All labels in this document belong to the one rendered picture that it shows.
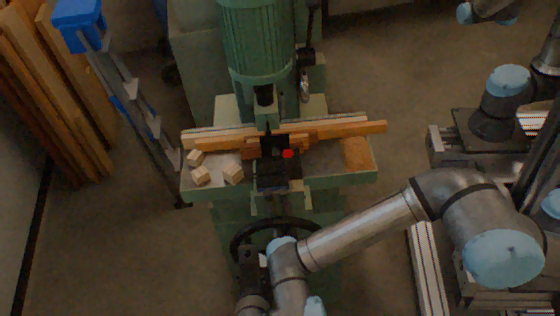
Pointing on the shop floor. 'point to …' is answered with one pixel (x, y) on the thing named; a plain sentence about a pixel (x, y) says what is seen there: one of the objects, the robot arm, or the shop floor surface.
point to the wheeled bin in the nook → (166, 46)
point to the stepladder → (118, 84)
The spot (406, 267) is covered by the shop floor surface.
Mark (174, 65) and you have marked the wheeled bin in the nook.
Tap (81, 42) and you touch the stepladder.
